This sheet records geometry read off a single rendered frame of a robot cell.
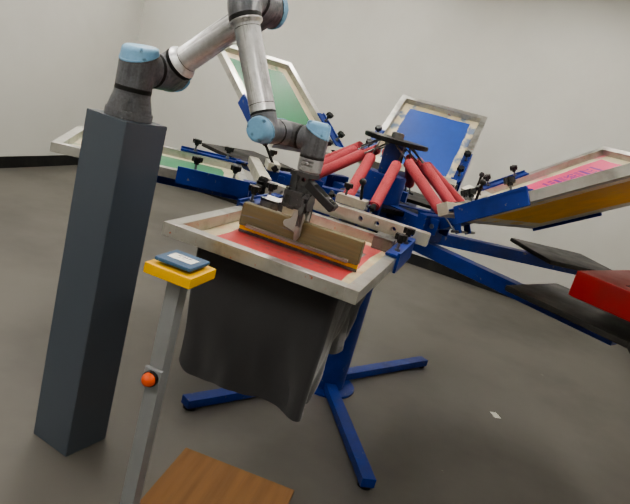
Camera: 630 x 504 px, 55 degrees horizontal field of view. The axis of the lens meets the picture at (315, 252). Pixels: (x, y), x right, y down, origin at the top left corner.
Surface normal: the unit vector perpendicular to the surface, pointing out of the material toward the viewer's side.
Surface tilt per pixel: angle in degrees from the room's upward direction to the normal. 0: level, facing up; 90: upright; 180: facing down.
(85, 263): 90
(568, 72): 90
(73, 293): 90
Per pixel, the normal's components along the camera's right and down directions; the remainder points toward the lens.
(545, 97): -0.32, 0.16
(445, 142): 0.05, -0.70
